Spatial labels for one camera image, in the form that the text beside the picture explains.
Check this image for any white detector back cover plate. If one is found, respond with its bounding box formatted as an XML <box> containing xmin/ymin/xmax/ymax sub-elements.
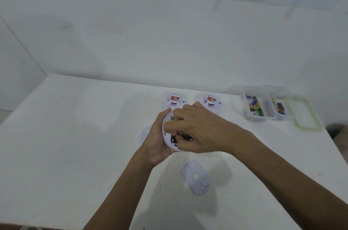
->
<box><xmin>181</xmin><ymin>159</ymin><xmax>212</xmax><ymax>196</ymax></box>

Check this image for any clear plastic container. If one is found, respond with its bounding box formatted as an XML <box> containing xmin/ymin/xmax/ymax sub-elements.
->
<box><xmin>268</xmin><ymin>85</ymin><xmax>295</xmax><ymax>121</ymax></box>
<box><xmin>223</xmin><ymin>85</ymin><xmax>278</xmax><ymax>122</ymax></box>

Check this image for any person's right hand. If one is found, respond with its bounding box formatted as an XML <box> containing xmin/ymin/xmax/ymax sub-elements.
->
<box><xmin>164</xmin><ymin>101</ymin><xmax>261</xmax><ymax>158</ymax></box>

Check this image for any cream fabric with pink dots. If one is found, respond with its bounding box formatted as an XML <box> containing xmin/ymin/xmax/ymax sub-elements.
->
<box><xmin>326</xmin><ymin>123</ymin><xmax>348</xmax><ymax>162</ymax></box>

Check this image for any person's left hand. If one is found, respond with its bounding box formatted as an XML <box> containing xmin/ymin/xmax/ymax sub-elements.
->
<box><xmin>138</xmin><ymin>107</ymin><xmax>177</xmax><ymax>169</ymax></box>

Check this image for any clear lid with green rim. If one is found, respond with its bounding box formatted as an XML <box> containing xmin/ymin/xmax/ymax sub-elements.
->
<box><xmin>292</xmin><ymin>96</ymin><xmax>324</xmax><ymax>132</ymax></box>

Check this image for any person's left forearm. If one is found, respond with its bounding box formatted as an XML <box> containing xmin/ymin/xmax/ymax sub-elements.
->
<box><xmin>83</xmin><ymin>151</ymin><xmax>154</xmax><ymax>230</ymax></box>

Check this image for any pile of assorted batteries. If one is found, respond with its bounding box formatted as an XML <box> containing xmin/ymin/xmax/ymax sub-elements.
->
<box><xmin>246</xmin><ymin>95</ymin><xmax>265</xmax><ymax>118</ymax></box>

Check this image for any person's right forearm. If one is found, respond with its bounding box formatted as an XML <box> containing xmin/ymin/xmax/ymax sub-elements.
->
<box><xmin>233</xmin><ymin>132</ymin><xmax>348</xmax><ymax>230</ymax></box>

